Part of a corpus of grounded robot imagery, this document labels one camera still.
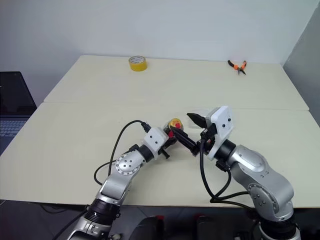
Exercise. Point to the dark rounded shape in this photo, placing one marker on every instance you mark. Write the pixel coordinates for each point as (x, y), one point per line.
(147, 228)

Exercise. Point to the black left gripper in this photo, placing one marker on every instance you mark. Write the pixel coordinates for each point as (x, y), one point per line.
(165, 153)

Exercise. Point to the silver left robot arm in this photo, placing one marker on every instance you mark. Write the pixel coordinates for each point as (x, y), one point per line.
(125, 166)

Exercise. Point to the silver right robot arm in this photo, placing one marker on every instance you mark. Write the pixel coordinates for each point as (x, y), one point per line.
(260, 180)

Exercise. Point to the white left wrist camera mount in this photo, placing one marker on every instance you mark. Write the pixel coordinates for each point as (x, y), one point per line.
(154, 140)

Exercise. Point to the clear plastic cola bottle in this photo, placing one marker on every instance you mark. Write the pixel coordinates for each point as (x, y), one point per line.
(176, 124)

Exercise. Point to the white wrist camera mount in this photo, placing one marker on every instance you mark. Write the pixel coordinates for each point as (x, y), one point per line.
(222, 122)
(154, 140)

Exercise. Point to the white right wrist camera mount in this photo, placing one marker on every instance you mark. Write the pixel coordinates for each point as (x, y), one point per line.
(222, 122)

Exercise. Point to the dark open laptop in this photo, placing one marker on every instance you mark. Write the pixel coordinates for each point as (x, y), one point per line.
(13, 100)

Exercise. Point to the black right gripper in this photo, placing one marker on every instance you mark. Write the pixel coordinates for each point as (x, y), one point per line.
(208, 140)

